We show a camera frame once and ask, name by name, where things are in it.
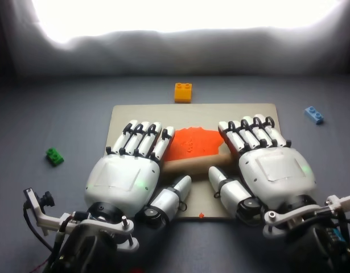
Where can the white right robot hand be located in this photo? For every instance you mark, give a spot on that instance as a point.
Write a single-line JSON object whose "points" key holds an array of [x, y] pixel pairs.
{"points": [[277, 176]]}

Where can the yellow toy block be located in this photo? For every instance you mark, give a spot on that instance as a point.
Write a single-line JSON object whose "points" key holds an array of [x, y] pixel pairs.
{"points": [[182, 94]]}

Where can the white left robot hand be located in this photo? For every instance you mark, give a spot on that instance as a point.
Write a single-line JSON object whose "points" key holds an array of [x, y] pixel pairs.
{"points": [[120, 179]]}

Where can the flat orange play dough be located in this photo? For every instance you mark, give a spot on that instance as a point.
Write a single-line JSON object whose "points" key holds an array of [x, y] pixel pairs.
{"points": [[191, 145]]}

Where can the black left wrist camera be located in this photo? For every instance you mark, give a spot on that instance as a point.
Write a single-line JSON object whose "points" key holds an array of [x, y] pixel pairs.
{"points": [[46, 199]]}

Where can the small red toy block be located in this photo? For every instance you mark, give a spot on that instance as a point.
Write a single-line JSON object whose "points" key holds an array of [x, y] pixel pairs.
{"points": [[136, 270]]}

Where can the grey table cloth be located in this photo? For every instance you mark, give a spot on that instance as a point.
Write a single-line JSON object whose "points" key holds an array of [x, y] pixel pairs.
{"points": [[49, 113]]}

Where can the green toy block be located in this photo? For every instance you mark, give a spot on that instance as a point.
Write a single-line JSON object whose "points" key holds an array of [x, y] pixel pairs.
{"points": [[54, 157]]}

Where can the blue toy block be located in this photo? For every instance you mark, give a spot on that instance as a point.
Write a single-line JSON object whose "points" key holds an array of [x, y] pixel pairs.
{"points": [[314, 115]]}

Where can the tiny orange dough crumb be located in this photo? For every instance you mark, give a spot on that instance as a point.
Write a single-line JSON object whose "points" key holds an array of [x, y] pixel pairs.
{"points": [[201, 215]]}

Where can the white backdrop cloth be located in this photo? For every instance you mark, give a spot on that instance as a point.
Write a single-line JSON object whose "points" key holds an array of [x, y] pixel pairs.
{"points": [[174, 54]]}

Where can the light wooden board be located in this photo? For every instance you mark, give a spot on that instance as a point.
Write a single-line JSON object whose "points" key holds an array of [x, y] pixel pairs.
{"points": [[197, 116]]}

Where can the wooden rolling pin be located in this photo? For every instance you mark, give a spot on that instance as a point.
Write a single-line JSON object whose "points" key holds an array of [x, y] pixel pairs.
{"points": [[191, 166]]}

